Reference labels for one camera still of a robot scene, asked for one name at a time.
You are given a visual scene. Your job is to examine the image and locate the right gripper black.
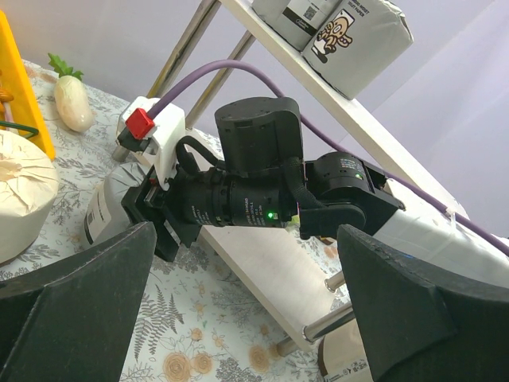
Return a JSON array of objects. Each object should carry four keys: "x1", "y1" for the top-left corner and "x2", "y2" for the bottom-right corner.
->
[{"x1": 120, "y1": 166, "x2": 223, "y2": 263}]

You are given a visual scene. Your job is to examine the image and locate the white radish toy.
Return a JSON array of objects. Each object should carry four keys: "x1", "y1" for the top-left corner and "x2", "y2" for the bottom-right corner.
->
[{"x1": 48, "y1": 53, "x2": 95, "y2": 133}]

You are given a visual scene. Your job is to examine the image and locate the floral table mat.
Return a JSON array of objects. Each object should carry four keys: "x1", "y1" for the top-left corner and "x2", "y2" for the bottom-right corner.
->
[{"x1": 1, "y1": 62, "x2": 321, "y2": 381}]

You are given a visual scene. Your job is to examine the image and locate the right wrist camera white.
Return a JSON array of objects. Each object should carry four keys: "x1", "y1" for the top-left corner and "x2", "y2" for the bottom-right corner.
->
[{"x1": 117, "y1": 96, "x2": 185, "y2": 191}]

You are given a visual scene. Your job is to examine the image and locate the yellow plastic bin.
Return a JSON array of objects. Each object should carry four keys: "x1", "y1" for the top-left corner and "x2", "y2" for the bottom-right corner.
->
[{"x1": 1, "y1": 11, "x2": 56, "y2": 160}]

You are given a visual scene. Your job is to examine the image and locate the grey roll with QR label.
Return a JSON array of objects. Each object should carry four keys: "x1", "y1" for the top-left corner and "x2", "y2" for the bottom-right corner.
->
[{"x1": 251, "y1": 0, "x2": 340, "y2": 52}]

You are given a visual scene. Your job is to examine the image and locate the grey roll with cartoon label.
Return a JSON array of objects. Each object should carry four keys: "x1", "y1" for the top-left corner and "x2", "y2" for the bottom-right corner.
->
[{"x1": 302, "y1": 0, "x2": 414, "y2": 100}]

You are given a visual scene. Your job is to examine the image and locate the beige roll front right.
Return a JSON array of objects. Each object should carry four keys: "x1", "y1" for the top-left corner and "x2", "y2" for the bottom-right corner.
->
[{"x1": 318, "y1": 319, "x2": 373, "y2": 382}]

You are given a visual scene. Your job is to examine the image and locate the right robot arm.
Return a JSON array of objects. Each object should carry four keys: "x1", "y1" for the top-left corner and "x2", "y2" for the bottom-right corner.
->
[{"x1": 117, "y1": 97, "x2": 508, "y2": 287}]

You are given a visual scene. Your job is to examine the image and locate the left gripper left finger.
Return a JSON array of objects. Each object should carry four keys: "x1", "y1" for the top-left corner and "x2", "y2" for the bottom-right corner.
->
[{"x1": 1, "y1": 222, "x2": 156, "y2": 381}]

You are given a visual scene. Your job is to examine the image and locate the beige roll near bin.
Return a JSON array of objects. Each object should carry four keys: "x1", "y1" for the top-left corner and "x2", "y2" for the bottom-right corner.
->
[{"x1": 1, "y1": 131, "x2": 59, "y2": 263}]

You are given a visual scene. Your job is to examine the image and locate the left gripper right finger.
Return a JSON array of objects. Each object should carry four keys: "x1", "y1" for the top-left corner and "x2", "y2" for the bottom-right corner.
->
[{"x1": 337, "y1": 225, "x2": 508, "y2": 381}]

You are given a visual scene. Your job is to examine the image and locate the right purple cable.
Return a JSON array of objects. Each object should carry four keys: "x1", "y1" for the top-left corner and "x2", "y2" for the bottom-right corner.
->
[{"x1": 149, "y1": 59, "x2": 509, "y2": 258}]

